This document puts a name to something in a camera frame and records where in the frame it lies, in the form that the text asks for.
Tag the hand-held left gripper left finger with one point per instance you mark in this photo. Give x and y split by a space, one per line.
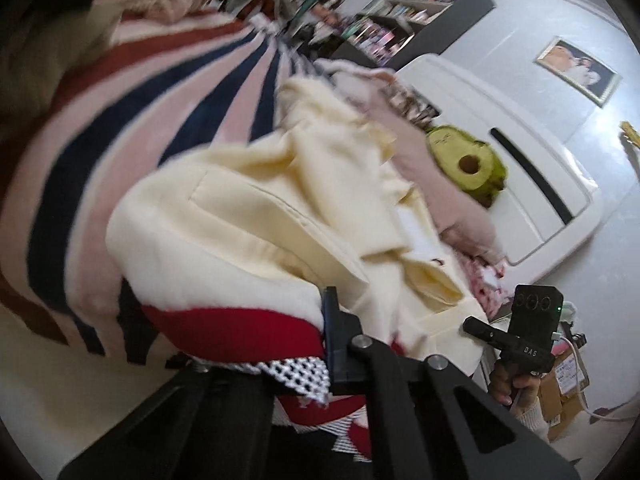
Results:
200 425

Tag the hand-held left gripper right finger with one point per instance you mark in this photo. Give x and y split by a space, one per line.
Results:
425 420

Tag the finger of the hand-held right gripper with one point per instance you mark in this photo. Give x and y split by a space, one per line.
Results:
482 330

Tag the red garment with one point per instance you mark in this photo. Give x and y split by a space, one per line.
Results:
225 330

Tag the white mesh cloth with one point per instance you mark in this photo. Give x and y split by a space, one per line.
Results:
295 375

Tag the cream jacket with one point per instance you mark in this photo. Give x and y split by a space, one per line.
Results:
250 220

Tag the person's right forearm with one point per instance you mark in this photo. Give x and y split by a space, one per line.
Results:
535 420

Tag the person's right hand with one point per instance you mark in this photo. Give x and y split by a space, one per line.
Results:
500 391

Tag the pink polka dot cloth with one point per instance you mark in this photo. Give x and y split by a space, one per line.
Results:
480 280

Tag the cardboard box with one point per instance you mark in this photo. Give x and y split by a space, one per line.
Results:
565 390

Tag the pink ribbed pillow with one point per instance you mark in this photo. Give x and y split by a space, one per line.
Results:
450 220

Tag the white headboard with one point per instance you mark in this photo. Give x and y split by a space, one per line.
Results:
525 210

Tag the green avocado plush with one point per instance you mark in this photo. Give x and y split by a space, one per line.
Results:
450 160

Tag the yellow guitar headstock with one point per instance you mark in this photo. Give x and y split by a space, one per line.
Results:
631 135

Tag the brown patterned cloth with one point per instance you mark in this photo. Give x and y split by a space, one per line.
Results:
412 105

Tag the framed photo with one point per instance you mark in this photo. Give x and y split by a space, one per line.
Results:
580 70

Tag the white fleece blanket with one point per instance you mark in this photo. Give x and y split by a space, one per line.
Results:
350 72

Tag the black bookshelf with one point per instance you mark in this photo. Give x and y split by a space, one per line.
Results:
450 15

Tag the striped fleece blanket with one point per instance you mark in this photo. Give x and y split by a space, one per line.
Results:
150 85

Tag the taupe cloth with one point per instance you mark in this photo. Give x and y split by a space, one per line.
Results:
45 70

